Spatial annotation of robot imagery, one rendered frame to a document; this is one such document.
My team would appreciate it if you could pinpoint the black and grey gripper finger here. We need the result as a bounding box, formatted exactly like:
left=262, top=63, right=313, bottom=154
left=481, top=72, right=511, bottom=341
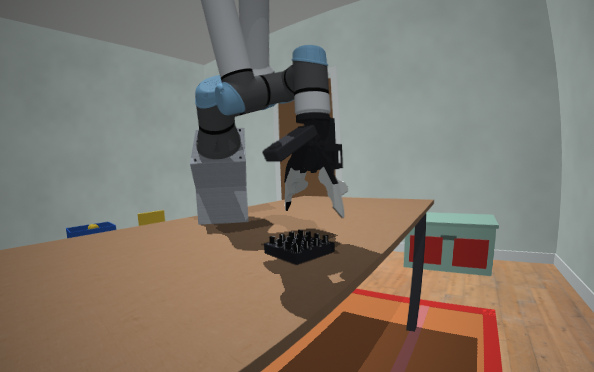
left=284, top=153, right=308, bottom=211
left=318, top=150, right=348, bottom=218

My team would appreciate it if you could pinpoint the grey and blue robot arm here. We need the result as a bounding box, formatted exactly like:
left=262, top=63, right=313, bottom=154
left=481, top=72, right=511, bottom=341
left=195, top=0, right=331, bottom=162

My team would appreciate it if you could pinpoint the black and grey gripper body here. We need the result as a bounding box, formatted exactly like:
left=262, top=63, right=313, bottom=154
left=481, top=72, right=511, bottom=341
left=292, top=112, right=343, bottom=173

